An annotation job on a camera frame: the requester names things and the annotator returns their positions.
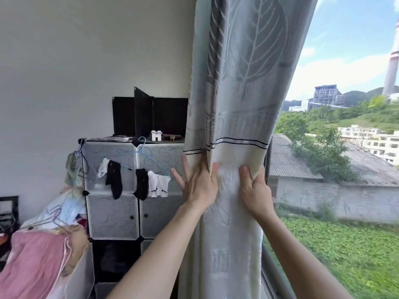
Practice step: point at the person's right hand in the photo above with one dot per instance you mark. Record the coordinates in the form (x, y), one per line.
(257, 196)

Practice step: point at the person's left hand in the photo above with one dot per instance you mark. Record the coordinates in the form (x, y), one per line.
(198, 186)

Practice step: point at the person's left little finger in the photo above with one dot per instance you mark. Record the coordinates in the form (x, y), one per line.
(177, 179)

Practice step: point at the person's right thumb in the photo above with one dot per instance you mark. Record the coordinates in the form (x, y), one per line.
(244, 175)

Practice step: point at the person's left middle finger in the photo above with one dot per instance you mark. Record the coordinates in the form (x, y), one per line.
(204, 163)

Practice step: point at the grey leaf-patterned curtain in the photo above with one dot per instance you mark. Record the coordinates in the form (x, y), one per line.
(243, 74)

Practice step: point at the person's left forearm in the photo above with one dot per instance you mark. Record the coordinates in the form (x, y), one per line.
(162, 255)

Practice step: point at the person's right forearm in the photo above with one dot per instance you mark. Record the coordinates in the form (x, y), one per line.
(299, 261)

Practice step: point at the white sock with black mark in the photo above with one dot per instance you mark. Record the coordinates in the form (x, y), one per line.
(152, 183)
(164, 186)

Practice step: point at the short black sock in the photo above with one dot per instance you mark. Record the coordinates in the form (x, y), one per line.
(141, 183)

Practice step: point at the small brown wooden object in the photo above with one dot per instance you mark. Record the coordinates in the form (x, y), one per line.
(172, 137)

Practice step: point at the small white block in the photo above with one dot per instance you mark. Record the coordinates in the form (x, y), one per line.
(156, 136)

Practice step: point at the black plastic panel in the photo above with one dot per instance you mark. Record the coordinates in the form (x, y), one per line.
(143, 113)
(123, 116)
(170, 116)

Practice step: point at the long black sock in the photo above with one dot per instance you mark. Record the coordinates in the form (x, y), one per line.
(114, 179)

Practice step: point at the white modular cube cabinet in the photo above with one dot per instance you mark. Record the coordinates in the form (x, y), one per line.
(112, 216)

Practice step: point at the green tree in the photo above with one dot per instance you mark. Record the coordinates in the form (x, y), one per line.
(321, 152)

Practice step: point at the green hanging garment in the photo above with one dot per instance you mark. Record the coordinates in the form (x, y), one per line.
(73, 169)

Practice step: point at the grey industrial building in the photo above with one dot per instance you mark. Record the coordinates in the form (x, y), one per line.
(325, 96)

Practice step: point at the grey corrugated roof building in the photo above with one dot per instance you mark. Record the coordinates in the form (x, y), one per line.
(358, 193)

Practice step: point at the beige cloth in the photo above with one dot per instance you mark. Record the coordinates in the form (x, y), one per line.
(78, 245)

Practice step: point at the white and blue garment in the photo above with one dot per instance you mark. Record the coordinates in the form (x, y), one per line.
(59, 210)

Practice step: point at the white houses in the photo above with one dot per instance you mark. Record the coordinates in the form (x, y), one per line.
(377, 141)

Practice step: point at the pink cloth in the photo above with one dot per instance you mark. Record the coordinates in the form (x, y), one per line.
(31, 264)

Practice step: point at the black shelf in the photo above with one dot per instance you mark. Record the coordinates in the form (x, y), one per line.
(9, 214)

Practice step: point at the red and white chimney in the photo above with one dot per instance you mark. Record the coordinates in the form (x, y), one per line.
(392, 65)

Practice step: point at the black window frame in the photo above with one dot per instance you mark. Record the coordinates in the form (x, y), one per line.
(274, 277)

